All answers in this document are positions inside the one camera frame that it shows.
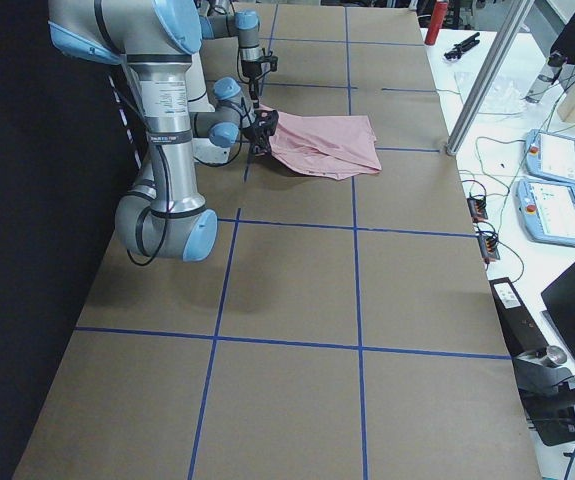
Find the clear plastic bag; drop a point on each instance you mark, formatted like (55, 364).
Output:
(505, 97)

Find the black folded tripod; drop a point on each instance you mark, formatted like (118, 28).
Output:
(460, 49)

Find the black box with label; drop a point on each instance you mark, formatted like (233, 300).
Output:
(520, 331)

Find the grey usb hub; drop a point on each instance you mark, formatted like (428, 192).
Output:
(477, 209)
(488, 245)

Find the blue teach pendant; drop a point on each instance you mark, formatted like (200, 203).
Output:
(550, 156)
(546, 210)

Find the grey USB hub left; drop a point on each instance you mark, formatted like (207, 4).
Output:
(477, 209)

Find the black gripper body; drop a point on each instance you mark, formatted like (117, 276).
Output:
(250, 74)
(259, 134)

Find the red cylinder bottle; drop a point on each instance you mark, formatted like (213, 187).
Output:
(436, 21)

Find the lower blue teach pendant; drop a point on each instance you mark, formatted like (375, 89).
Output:
(546, 210)

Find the upper blue teach pendant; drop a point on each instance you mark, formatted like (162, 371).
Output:
(550, 156)

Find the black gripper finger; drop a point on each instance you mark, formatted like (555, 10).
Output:
(261, 148)
(253, 86)

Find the aluminium frame post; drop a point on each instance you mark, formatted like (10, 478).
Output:
(497, 53)

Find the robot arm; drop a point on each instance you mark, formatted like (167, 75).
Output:
(222, 20)
(162, 215)

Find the grey USB hub right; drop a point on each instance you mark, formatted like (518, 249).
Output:
(488, 245)

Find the pink Snoopy t-shirt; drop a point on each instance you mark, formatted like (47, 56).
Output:
(333, 147)

